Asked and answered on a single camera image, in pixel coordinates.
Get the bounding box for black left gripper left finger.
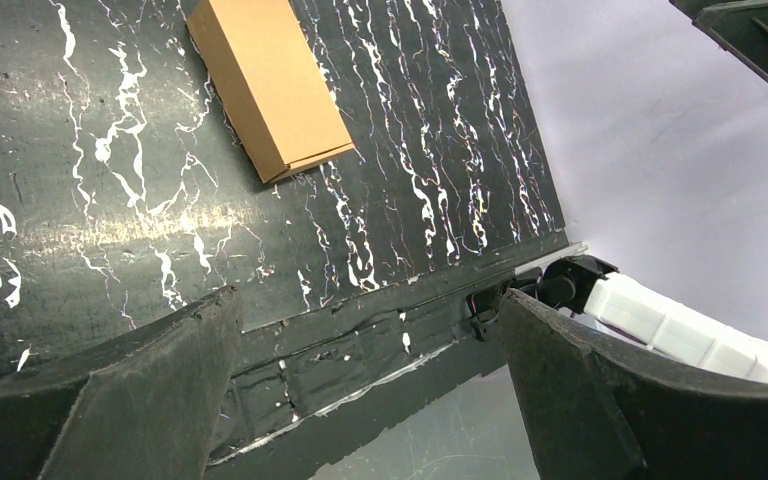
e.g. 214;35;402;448
0;286;243;479

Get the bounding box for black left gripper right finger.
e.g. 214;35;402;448
499;290;768;479

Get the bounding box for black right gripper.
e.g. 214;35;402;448
670;0;768;83

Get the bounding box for brown cardboard paper box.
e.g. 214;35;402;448
187;0;354;184

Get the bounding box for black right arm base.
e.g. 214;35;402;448
466;277;539;342

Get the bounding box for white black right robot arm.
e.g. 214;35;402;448
533;1;768;384

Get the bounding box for aluminium rail frame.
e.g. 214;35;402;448
514;242;589;276

